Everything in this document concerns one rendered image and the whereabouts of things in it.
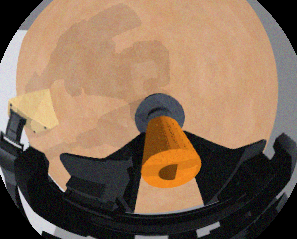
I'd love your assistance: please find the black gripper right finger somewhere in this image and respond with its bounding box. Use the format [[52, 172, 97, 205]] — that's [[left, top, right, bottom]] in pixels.
[[184, 131, 267, 206]]

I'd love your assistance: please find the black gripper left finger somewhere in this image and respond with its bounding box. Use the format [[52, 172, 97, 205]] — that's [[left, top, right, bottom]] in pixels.
[[60, 132, 145, 214]]

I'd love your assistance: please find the orange knob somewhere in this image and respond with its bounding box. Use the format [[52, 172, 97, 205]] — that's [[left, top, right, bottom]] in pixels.
[[141, 117, 201, 188]]

